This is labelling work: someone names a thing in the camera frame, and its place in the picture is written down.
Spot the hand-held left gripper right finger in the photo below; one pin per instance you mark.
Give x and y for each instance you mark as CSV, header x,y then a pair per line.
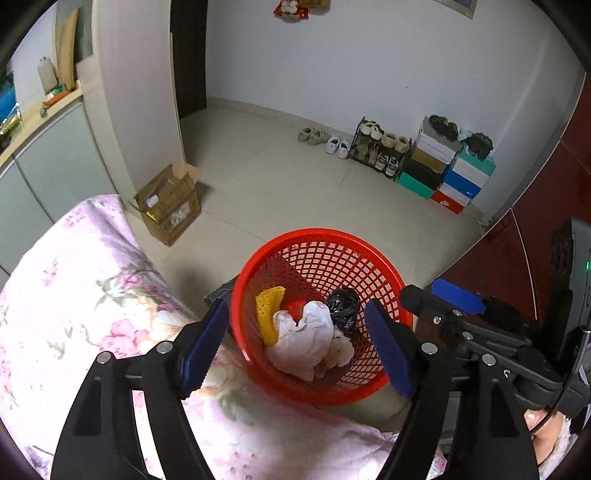
x,y
390,355

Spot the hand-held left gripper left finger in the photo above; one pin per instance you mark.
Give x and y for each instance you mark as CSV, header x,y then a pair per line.
x,y
203,350

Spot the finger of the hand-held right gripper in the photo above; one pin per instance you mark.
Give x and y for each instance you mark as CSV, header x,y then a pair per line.
x,y
425,304
459,295

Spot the black plastic bag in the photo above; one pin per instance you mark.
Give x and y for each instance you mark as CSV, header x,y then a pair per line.
x,y
344,307

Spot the red plastic mesh basket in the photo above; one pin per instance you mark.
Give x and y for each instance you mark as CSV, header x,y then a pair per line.
x,y
332,394

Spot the white cloth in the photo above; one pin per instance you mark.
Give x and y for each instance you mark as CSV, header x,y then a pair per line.
x,y
300,346

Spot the person's right forearm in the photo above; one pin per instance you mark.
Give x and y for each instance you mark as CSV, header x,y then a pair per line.
x,y
565,447

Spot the person's right hand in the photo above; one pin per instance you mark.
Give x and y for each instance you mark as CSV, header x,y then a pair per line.
x,y
542,427

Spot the black stool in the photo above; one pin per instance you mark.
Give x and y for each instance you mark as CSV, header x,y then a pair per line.
x,y
219,290

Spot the dark red wooden cabinet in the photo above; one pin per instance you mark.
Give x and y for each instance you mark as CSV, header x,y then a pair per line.
x,y
517,249

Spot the stack of shoe boxes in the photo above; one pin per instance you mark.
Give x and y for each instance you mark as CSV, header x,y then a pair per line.
x,y
429,170

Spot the open cardboard box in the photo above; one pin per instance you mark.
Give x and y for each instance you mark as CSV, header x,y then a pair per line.
x,y
171,207

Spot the pink floral blanket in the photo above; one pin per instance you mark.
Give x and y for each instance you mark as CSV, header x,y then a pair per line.
x,y
69,286

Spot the pair of dark shoes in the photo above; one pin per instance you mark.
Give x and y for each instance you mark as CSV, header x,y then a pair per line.
x,y
479,145
444,127

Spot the group of assorted shoes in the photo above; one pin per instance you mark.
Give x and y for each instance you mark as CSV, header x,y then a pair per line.
x,y
390,141

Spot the black shoe rack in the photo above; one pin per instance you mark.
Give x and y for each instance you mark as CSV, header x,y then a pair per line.
x,y
353,147

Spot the white shoe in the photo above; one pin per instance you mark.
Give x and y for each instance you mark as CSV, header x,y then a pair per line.
x,y
332,145
343,149

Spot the beige shoe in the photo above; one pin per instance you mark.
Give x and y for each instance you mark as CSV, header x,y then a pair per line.
x,y
304,135
317,137

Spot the kitchen counter cabinet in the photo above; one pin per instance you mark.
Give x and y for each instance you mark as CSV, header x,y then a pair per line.
x,y
55,147

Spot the small orange green packet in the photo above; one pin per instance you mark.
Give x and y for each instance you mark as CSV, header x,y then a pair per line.
x,y
57,95

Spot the shiny yellow green bag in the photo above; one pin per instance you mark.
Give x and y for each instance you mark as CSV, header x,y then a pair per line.
x,y
9,124

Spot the translucent plastic bottle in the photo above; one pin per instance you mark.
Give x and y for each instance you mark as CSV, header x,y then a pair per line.
x,y
47,76

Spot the red hanging bag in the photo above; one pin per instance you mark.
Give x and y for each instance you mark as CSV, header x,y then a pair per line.
x,y
291,8

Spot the wooden cutting board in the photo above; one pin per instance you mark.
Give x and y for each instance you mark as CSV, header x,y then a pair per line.
x,y
67,46

